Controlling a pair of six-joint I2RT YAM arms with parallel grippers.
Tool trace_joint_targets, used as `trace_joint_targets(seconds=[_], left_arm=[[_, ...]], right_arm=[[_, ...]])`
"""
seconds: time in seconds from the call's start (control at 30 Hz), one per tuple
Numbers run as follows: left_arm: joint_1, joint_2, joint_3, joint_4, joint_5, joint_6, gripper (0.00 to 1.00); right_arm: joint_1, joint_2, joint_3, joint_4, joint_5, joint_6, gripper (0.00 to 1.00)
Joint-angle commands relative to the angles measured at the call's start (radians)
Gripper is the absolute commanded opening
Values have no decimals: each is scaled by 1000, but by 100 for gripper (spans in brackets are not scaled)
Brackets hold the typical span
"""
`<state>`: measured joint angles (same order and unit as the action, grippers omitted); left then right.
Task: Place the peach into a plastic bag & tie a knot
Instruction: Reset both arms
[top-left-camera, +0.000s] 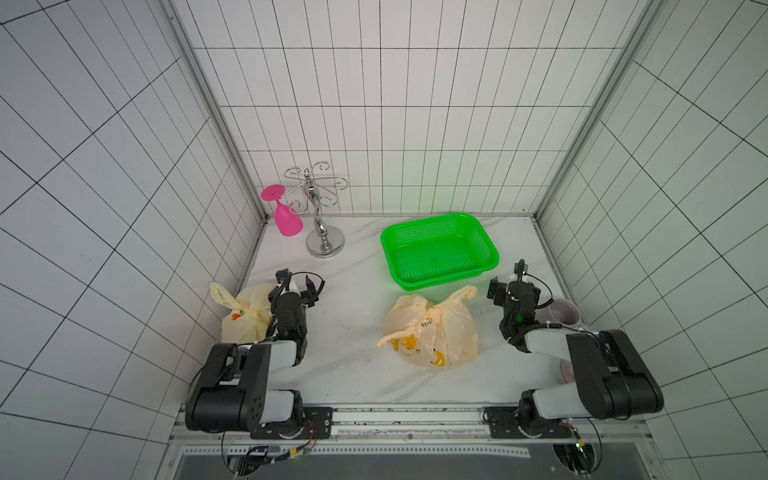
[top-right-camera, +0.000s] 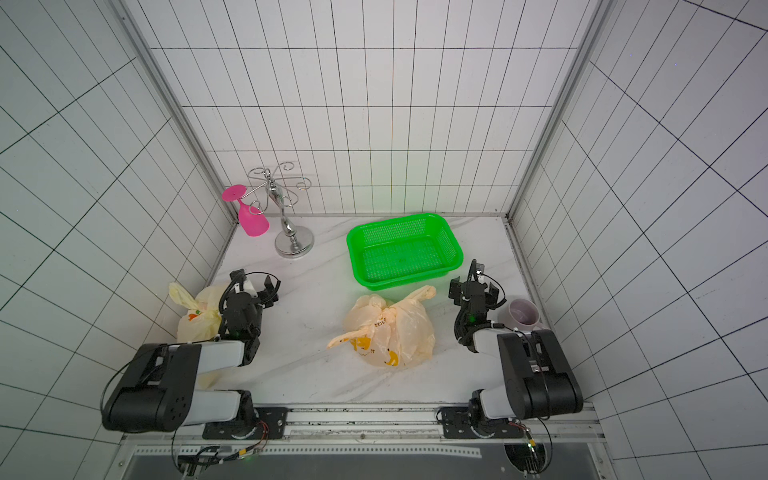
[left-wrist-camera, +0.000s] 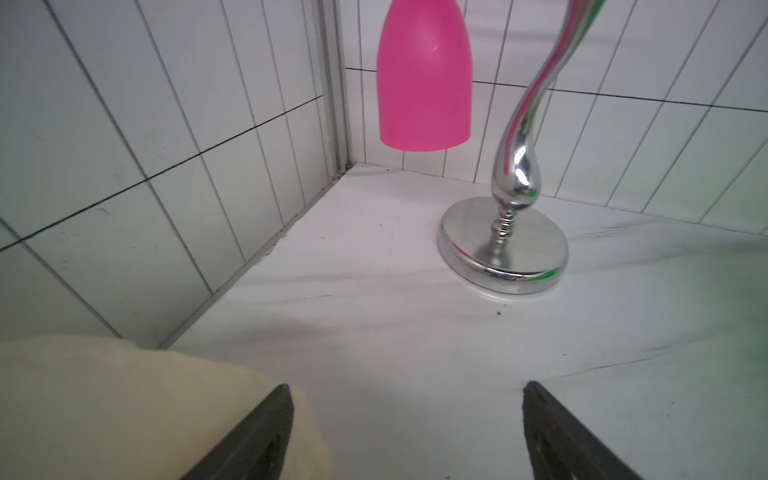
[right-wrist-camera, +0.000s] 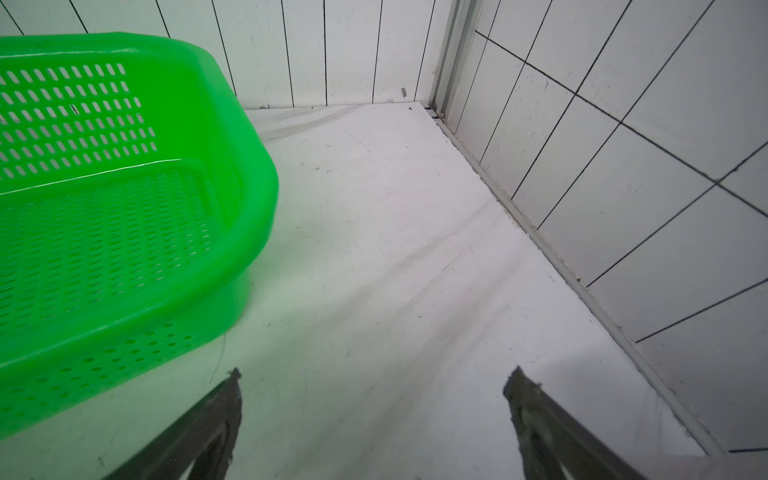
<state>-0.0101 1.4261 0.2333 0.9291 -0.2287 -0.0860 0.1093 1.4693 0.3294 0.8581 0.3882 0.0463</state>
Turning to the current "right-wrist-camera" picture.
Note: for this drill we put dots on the green plastic basket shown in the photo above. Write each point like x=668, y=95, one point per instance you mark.
x=135, y=195

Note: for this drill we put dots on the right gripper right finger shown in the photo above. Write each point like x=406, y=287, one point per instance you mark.
x=552, y=443

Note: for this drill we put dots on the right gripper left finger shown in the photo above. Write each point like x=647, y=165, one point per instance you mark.
x=200, y=442

